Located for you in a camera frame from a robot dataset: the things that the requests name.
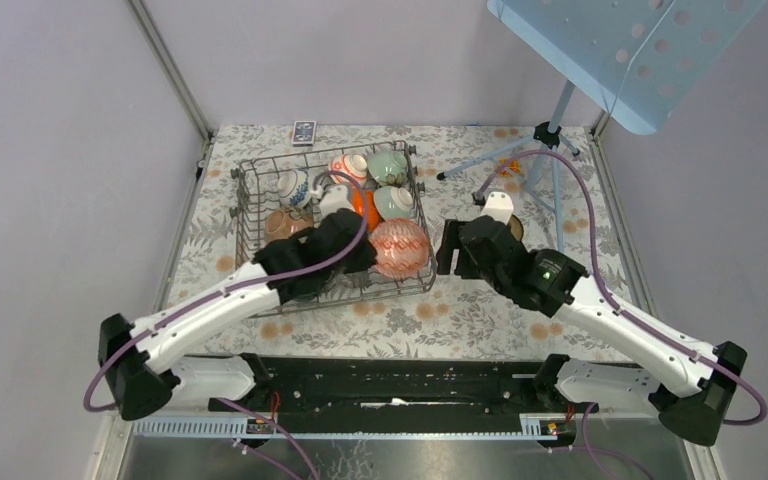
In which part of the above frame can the playing card box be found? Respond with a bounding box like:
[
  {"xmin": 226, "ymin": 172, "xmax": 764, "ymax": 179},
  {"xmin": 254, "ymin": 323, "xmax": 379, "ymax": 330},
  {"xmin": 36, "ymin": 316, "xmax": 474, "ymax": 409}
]
[{"xmin": 291, "ymin": 120, "xmax": 317, "ymax": 147}]

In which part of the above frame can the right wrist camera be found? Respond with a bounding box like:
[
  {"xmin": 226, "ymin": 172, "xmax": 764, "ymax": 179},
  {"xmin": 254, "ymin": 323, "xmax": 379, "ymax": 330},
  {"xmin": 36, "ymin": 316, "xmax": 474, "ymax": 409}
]
[{"xmin": 480, "ymin": 191, "xmax": 514, "ymax": 225}]

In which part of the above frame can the white blue floral bowl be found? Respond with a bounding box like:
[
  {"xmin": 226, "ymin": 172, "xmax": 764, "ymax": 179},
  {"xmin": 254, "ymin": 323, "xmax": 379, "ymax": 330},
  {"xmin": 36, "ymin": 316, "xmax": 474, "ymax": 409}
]
[{"xmin": 277, "ymin": 169, "xmax": 312, "ymax": 208}]

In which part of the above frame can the orange butterfly toy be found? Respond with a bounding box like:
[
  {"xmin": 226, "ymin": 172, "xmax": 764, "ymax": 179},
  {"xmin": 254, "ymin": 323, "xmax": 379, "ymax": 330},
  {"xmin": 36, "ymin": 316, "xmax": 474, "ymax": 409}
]
[{"xmin": 494, "ymin": 158, "xmax": 522, "ymax": 177}]

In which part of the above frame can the purple cable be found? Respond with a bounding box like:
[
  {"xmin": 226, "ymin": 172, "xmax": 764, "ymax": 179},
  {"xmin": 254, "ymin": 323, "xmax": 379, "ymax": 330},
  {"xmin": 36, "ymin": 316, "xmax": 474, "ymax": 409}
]
[
  {"xmin": 475, "ymin": 148, "xmax": 768, "ymax": 427},
  {"xmin": 83, "ymin": 170, "xmax": 373, "ymax": 413}
]

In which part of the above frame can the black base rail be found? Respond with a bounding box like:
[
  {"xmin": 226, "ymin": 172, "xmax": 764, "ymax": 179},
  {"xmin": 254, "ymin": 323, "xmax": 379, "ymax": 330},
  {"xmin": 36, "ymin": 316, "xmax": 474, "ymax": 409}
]
[{"xmin": 208, "ymin": 354, "xmax": 586, "ymax": 434}]

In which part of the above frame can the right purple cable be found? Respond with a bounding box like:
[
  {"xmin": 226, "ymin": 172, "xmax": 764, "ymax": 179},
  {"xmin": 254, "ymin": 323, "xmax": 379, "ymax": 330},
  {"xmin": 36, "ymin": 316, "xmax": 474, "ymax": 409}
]
[{"xmin": 475, "ymin": 148, "xmax": 768, "ymax": 427}]

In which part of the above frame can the blue white zigzag bowl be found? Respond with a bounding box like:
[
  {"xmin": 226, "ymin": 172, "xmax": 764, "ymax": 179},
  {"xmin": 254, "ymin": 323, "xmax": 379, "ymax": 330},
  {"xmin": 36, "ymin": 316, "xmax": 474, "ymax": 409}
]
[{"xmin": 369, "ymin": 218, "xmax": 431, "ymax": 280}]

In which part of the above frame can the grey wire dish rack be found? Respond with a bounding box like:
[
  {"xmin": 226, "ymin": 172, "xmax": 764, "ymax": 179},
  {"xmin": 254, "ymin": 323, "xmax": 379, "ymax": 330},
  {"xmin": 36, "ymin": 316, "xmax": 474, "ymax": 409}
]
[{"xmin": 231, "ymin": 139, "xmax": 436, "ymax": 317}]

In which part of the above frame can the pale green bowl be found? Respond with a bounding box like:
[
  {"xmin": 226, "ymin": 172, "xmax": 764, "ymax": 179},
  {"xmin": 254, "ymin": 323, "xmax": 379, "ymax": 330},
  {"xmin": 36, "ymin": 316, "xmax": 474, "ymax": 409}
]
[{"xmin": 367, "ymin": 150, "xmax": 408, "ymax": 187}]

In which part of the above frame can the green dotted white bowl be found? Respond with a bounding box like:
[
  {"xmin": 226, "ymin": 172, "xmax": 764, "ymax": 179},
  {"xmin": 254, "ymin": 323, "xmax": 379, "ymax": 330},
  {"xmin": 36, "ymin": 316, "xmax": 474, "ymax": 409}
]
[{"xmin": 373, "ymin": 186, "xmax": 414, "ymax": 220}]

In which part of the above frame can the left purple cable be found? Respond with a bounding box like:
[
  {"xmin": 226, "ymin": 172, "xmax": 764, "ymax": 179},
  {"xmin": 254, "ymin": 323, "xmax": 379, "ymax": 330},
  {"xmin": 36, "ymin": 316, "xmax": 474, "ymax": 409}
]
[{"xmin": 83, "ymin": 170, "xmax": 373, "ymax": 413}]

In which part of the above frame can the black patterned bowl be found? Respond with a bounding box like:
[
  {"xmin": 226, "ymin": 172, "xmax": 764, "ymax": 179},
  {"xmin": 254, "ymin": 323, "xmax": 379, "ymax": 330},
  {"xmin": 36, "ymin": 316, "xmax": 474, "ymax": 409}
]
[{"xmin": 508, "ymin": 215, "xmax": 524, "ymax": 242}]

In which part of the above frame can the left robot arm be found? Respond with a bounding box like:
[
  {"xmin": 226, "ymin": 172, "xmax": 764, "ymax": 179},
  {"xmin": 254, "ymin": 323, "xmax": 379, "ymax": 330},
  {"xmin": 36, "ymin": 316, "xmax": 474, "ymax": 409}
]
[{"xmin": 84, "ymin": 209, "xmax": 376, "ymax": 421}]

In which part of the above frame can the blue music stand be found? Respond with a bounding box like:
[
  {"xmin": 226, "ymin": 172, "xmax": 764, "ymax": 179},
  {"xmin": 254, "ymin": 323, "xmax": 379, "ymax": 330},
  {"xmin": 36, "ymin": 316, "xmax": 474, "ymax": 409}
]
[{"xmin": 437, "ymin": 0, "xmax": 763, "ymax": 235}]

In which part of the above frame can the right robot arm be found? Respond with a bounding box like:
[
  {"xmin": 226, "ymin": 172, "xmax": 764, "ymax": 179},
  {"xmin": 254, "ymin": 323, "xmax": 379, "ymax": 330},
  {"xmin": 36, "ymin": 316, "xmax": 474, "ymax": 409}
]
[{"xmin": 435, "ymin": 215, "xmax": 748, "ymax": 446}]

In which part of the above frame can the brown floral bowl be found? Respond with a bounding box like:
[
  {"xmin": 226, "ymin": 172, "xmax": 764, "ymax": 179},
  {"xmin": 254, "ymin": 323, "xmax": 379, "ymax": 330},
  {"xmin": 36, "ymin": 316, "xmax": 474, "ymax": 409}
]
[{"xmin": 263, "ymin": 207, "xmax": 313, "ymax": 243}]

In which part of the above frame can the red white bowl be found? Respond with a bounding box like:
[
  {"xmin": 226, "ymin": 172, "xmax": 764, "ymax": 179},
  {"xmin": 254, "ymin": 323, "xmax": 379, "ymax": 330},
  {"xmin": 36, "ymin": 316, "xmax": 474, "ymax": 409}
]
[{"xmin": 328, "ymin": 154, "xmax": 368, "ymax": 186}]

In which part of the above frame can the orange bowl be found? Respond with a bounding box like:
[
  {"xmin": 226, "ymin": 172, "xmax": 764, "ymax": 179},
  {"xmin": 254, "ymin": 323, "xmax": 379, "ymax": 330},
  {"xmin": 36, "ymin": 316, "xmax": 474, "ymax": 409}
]
[{"xmin": 350, "ymin": 189, "xmax": 382, "ymax": 233}]

